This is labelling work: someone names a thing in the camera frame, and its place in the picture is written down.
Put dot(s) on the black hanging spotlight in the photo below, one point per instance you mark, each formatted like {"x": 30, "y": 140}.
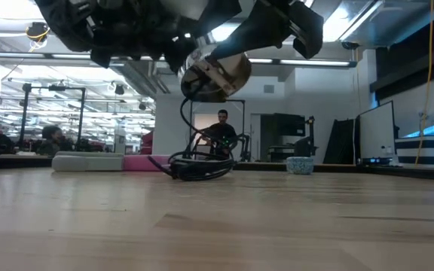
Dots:
{"x": 119, "y": 89}
{"x": 142, "y": 106}

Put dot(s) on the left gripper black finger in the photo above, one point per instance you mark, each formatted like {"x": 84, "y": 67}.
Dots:
{"x": 179, "y": 54}
{"x": 220, "y": 15}

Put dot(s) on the ceiling light strip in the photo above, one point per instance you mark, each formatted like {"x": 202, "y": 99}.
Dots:
{"x": 315, "y": 62}

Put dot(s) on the small blue round cap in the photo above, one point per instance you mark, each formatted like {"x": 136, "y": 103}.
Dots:
{"x": 300, "y": 165}

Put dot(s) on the black metal table frame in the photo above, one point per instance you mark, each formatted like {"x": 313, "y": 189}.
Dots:
{"x": 13, "y": 162}

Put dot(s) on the person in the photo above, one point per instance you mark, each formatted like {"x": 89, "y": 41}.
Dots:
{"x": 53, "y": 141}
{"x": 222, "y": 130}

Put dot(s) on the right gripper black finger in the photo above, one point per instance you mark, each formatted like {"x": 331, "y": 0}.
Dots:
{"x": 258, "y": 30}

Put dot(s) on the black hanging lamp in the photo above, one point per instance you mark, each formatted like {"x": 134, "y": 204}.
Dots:
{"x": 37, "y": 31}

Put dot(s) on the black panel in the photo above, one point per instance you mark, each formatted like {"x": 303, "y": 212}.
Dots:
{"x": 339, "y": 141}

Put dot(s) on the white board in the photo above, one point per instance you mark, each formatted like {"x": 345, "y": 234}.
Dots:
{"x": 377, "y": 130}

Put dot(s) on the chrome lamp base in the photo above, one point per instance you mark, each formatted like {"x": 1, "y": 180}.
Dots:
{"x": 217, "y": 75}

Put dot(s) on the black gantry frame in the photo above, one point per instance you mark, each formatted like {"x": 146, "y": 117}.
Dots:
{"x": 239, "y": 101}
{"x": 82, "y": 113}

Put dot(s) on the pink and white case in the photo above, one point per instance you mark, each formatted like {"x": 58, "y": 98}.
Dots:
{"x": 145, "y": 163}

